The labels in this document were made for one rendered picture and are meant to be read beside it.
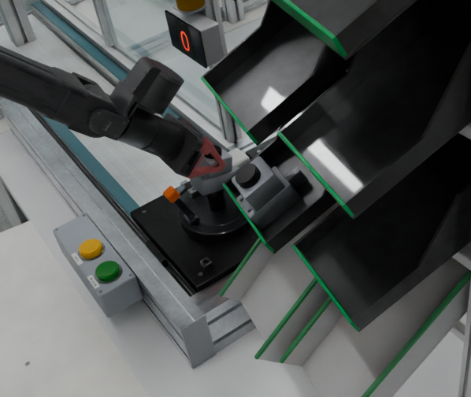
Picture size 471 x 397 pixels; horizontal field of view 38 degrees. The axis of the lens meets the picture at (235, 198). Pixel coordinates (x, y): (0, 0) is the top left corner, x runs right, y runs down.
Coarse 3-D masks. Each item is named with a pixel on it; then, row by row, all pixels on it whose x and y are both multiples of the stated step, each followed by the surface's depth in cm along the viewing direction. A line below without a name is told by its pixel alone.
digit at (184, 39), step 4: (176, 24) 122; (180, 24) 121; (176, 28) 123; (180, 28) 122; (184, 28) 120; (180, 32) 122; (184, 32) 121; (188, 32) 119; (180, 36) 123; (184, 36) 122; (188, 36) 120; (180, 40) 124; (184, 40) 122; (188, 40) 121; (180, 44) 125; (184, 44) 123; (188, 44) 122; (184, 48) 124; (188, 48) 123; (188, 52) 123; (192, 52) 122; (192, 56) 123
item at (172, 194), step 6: (180, 186) 114; (168, 192) 112; (174, 192) 112; (180, 192) 113; (168, 198) 112; (174, 198) 112; (180, 198) 114; (180, 204) 114; (186, 210) 116; (192, 216) 117
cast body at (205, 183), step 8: (224, 152) 114; (208, 160) 112; (224, 160) 113; (224, 168) 114; (232, 168) 118; (200, 176) 113; (208, 176) 113; (216, 176) 114; (224, 176) 115; (192, 184) 116; (200, 184) 113; (208, 184) 113; (216, 184) 114; (200, 192) 114; (208, 192) 114
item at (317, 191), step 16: (336, 80) 87; (272, 144) 89; (272, 160) 90; (288, 160) 89; (304, 192) 84; (320, 192) 83; (240, 208) 86; (288, 208) 84; (304, 208) 83; (320, 208) 81; (272, 224) 84; (288, 224) 80; (304, 224) 81; (272, 240) 80; (288, 240) 82
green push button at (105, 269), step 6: (102, 264) 116; (108, 264) 116; (114, 264) 116; (96, 270) 115; (102, 270) 115; (108, 270) 115; (114, 270) 114; (102, 276) 114; (108, 276) 114; (114, 276) 114
